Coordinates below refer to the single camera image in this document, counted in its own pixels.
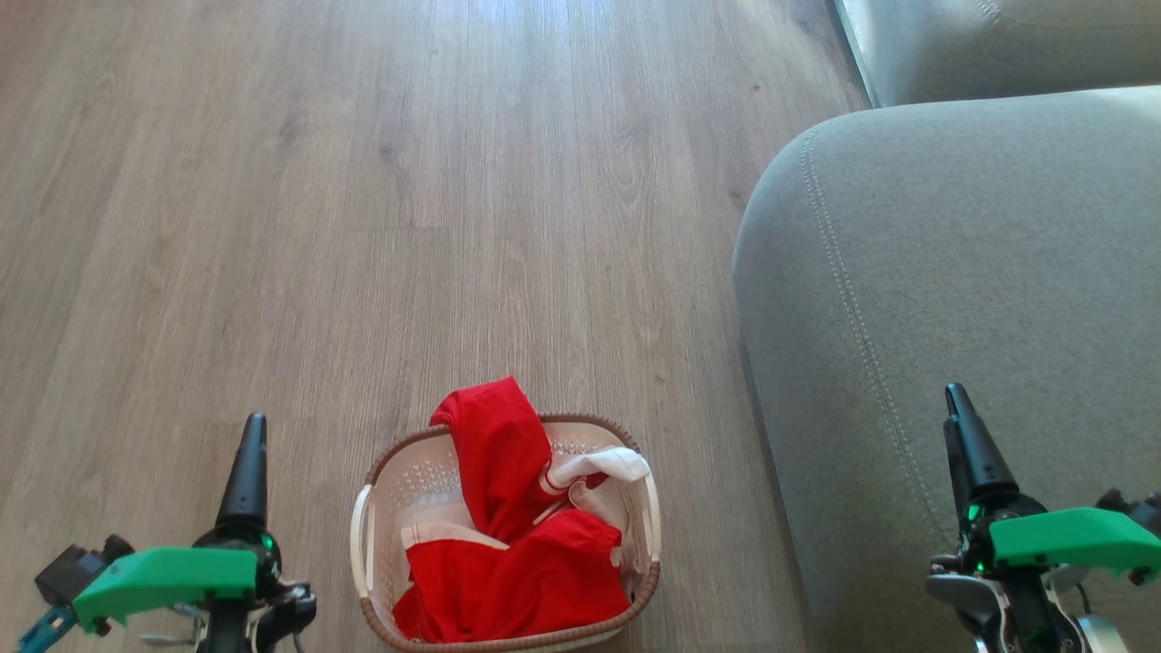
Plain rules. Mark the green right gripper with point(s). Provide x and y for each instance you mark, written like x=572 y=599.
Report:
x=1070 y=540

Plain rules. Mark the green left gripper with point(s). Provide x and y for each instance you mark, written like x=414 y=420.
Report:
x=163 y=580

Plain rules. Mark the plain red cloth garment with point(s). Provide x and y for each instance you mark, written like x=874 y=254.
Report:
x=494 y=444

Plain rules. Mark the red garment white trim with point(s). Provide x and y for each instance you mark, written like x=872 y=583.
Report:
x=526 y=580

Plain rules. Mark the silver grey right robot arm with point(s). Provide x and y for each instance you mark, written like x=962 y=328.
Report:
x=1025 y=608

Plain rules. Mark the white brown-rimmed laundry basket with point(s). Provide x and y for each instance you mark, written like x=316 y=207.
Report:
x=426 y=481

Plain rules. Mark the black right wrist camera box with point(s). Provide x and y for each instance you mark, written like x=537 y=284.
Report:
x=1125 y=508

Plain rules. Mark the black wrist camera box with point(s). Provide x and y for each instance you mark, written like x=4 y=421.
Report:
x=68 y=571
x=1125 y=508

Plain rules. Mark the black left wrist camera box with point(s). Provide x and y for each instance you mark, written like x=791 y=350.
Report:
x=68 y=571

